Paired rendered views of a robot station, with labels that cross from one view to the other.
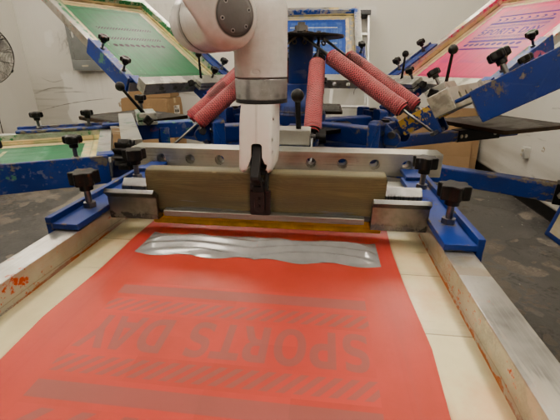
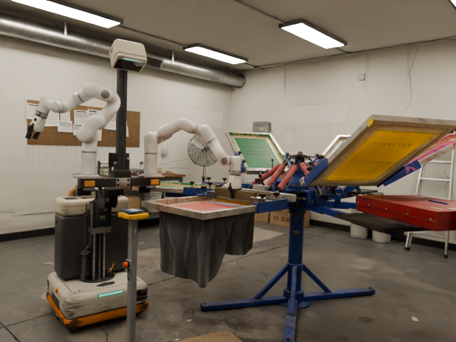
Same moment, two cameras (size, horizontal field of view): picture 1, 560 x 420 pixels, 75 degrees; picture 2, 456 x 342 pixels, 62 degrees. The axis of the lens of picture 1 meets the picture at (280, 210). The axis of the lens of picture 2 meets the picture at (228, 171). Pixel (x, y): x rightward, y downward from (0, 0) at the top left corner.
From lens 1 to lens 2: 2.26 m
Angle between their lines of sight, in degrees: 39
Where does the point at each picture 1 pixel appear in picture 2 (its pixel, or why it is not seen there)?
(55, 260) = (193, 199)
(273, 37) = (235, 163)
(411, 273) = not seen: hidden behind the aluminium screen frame
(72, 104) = (246, 180)
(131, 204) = (210, 194)
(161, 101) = not seen: hidden behind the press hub
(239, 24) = (224, 162)
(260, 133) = (231, 180)
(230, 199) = (227, 195)
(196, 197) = (222, 194)
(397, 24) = not seen: outside the picture
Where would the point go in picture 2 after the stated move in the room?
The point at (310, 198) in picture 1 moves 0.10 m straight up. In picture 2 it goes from (241, 196) to (241, 182)
